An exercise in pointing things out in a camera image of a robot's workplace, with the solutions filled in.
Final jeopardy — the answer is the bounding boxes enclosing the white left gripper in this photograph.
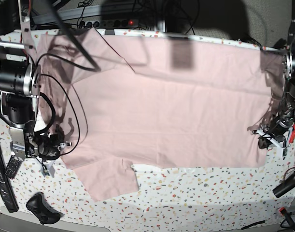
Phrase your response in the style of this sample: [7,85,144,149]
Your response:
[252,123,289,156]

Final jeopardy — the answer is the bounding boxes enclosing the black cordless phone handset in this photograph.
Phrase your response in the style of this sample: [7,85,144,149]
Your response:
[5,156,23,179]

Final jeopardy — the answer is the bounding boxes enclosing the terrazzo patterned tablecloth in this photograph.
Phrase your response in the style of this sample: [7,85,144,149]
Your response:
[11,30,295,232]

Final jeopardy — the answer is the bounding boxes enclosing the long black bar in wrap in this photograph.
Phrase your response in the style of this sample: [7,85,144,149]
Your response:
[0,146,19,213]

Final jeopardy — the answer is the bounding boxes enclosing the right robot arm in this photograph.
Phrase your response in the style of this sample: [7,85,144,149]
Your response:
[0,0,71,179]

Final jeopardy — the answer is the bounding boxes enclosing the black cylindrical tool right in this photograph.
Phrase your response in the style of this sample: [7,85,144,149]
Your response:
[273,172,295,198]

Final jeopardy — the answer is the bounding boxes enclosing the pink T-shirt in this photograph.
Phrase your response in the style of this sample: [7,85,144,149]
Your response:
[37,29,282,201]

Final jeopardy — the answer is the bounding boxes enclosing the black game controller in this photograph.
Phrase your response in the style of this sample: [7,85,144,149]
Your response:
[26,192,62,225]

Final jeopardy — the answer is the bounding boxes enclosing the black power strip red switch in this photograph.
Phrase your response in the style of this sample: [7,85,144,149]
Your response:
[79,19,139,29]

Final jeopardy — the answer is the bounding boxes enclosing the red black clamp bottom right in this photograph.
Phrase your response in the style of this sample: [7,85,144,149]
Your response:
[280,207,295,232]

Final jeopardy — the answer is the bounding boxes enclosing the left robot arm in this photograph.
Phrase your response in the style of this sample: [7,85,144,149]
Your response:
[253,0,295,158]

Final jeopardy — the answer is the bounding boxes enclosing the red handled screwdriver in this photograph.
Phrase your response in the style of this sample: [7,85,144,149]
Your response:
[289,123,295,145]

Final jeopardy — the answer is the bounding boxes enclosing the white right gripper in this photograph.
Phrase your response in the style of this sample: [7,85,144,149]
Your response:
[25,132,72,175]

